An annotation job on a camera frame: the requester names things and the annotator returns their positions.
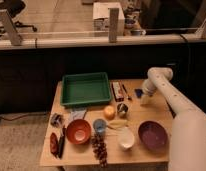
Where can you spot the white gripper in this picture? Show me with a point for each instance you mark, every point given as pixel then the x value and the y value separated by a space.
pixel 149 89

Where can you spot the blue sponge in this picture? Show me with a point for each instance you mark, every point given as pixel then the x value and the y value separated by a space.
pixel 138 93

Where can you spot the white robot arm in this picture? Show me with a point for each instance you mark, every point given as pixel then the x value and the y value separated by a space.
pixel 187 149

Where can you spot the green plastic tray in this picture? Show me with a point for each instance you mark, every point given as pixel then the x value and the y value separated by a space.
pixel 79 90

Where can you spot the small dark tin can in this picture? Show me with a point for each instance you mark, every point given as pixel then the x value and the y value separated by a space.
pixel 122 110

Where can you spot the black marker pen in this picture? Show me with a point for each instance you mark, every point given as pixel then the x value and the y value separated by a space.
pixel 128 96

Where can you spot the wooden table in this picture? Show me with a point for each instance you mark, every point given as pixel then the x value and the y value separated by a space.
pixel 76 155

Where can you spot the dark red box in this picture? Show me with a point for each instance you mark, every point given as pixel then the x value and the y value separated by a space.
pixel 117 91

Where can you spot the purple bowl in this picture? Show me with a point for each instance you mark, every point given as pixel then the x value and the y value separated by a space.
pixel 152 135

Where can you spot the banana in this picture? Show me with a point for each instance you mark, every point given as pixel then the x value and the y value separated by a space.
pixel 117 124

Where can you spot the orange fruit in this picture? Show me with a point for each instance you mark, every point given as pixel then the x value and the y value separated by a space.
pixel 109 112

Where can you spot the white cup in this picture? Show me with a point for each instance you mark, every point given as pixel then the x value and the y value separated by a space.
pixel 126 138

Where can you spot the blue cup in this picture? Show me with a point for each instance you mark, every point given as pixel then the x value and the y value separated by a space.
pixel 99 126

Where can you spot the dark grape bunch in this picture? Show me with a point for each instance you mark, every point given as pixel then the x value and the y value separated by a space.
pixel 99 149

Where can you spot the grey cloth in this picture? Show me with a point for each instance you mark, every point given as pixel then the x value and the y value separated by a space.
pixel 77 113

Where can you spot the red bowl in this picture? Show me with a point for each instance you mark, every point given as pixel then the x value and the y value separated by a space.
pixel 78 132

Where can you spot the red spoon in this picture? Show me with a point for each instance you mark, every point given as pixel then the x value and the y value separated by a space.
pixel 53 144

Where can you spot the office chair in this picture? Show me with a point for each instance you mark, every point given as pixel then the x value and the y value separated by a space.
pixel 15 7

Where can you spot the middle metal post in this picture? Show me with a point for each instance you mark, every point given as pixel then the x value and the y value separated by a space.
pixel 113 24

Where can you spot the metal post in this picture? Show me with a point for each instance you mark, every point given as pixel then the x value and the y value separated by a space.
pixel 113 24
pixel 10 28

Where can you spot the black handled utensil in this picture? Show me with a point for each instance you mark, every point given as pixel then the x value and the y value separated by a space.
pixel 61 142

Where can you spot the left metal post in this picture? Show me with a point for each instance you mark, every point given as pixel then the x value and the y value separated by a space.
pixel 10 28

